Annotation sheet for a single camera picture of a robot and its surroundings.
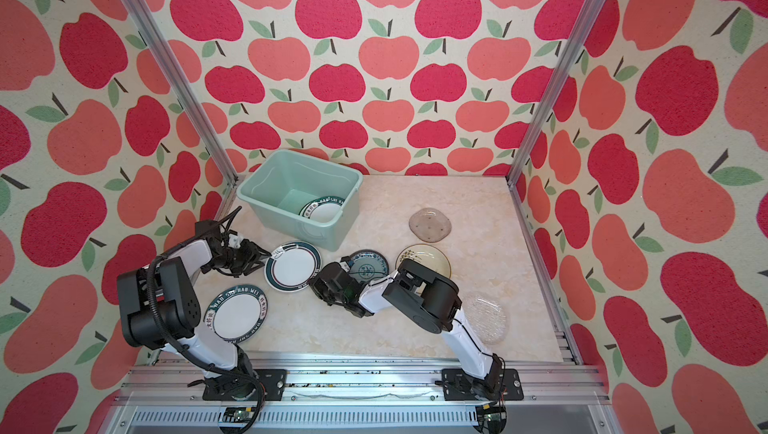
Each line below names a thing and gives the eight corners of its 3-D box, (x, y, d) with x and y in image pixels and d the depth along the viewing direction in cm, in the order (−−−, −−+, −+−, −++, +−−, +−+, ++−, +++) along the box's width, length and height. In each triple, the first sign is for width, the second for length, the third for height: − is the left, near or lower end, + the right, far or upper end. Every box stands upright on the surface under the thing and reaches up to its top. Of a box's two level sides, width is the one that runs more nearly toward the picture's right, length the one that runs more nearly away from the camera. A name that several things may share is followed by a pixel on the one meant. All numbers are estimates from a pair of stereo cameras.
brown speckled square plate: (410, 242, 105) (411, 239, 103) (408, 210, 114) (408, 207, 112) (452, 242, 105) (453, 239, 103) (446, 210, 114) (447, 207, 112)
